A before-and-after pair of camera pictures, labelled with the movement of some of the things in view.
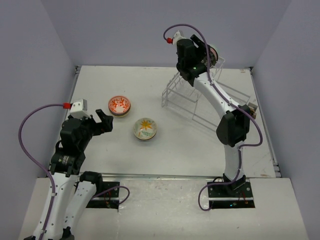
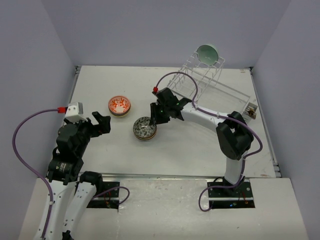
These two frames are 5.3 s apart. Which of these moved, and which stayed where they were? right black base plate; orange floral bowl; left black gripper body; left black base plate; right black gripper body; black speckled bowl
Moved: black speckled bowl; right black gripper body
Stayed: orange floral bowl; right black base plate; left black gripper body; left black base plate
